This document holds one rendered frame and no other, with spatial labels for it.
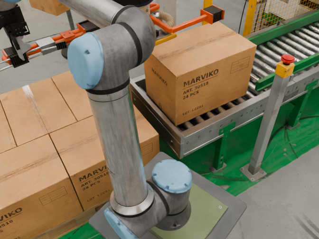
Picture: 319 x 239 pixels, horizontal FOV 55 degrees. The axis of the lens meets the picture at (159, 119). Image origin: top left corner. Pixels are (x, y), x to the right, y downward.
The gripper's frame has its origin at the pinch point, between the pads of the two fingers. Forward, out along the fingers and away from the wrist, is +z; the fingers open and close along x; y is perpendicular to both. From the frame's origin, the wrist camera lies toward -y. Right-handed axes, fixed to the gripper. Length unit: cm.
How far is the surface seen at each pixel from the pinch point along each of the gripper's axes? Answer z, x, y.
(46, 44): -1.2, -2.1, 12.2
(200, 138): 76, -35, 79
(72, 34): -1.0, -1.6, 25.0
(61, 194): 85, -14, -9
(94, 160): 73, -13, 16
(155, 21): -1, -14, 63
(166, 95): 53, -10, 72
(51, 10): 62, 172, 64
